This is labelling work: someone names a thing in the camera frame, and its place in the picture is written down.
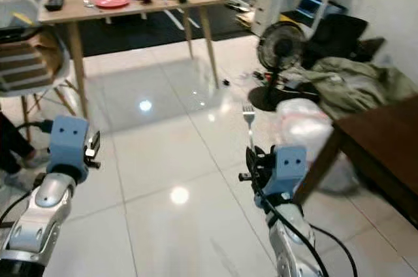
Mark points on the silver metal fork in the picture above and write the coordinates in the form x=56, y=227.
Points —
x=249, y=123

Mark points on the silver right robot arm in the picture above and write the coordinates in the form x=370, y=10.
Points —
x=294, y=244

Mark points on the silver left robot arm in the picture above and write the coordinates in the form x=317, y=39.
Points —
x=39, y=221

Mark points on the translucent white plastic bag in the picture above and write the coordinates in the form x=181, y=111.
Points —
x=304, y=123

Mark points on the person's leg in black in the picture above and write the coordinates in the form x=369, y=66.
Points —
x=13, y=140

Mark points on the brown striped bag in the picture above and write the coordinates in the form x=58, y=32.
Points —
x=26, y=61

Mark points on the dark brown wooden table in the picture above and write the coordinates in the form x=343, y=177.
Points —
x=379, y=140

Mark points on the black floor fan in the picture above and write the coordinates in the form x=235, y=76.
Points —
x=279, y=47

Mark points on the olive green cloth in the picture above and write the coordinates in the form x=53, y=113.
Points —
x=353, y=84

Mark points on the light wooden dining table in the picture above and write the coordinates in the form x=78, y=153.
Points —
x=137, y=10

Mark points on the red plate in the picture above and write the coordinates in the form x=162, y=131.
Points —
x=111, y=1

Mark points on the small black bowl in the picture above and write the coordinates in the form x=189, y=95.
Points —
x=54, y=3

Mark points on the black bag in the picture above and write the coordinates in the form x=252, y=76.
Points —
x=343, y=35

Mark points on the white shell chair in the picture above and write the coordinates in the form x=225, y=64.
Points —
x=16, y=9

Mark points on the blue screen device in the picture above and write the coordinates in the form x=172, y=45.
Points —
x=309, y=6

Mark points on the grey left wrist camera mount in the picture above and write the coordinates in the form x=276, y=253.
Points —
x=68, y=146

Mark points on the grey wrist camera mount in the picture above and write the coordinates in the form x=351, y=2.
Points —
x=68, y=146
x=290, y=169

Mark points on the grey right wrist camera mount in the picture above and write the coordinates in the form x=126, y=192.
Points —
x=290, y=169

